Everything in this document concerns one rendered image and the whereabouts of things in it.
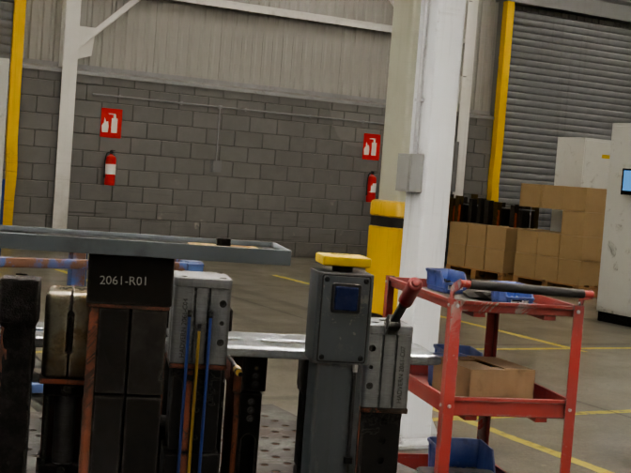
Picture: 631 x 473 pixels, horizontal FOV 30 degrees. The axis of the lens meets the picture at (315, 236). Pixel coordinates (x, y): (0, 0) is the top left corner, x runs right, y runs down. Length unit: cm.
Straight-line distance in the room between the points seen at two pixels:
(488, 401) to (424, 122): 215
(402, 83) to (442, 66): 322
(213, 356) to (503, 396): 236
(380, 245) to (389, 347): 723
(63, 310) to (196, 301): 17
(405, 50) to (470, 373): 535
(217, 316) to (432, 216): 411
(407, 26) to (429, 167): 340
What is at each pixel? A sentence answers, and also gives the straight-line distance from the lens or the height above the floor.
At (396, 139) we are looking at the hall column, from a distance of 886.
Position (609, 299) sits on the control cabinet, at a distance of 1213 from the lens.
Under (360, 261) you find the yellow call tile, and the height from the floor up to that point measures 116.
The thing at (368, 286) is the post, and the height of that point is 113.
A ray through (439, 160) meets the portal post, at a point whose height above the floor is 137.
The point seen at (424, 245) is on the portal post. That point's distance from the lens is 563.
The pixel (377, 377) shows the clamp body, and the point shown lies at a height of 99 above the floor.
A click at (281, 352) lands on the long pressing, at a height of 100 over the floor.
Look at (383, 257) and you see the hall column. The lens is 881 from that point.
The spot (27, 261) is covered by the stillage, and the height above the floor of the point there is 94.
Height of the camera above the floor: 126
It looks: 3 degrees down
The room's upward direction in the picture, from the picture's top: 4 degrees clockwise
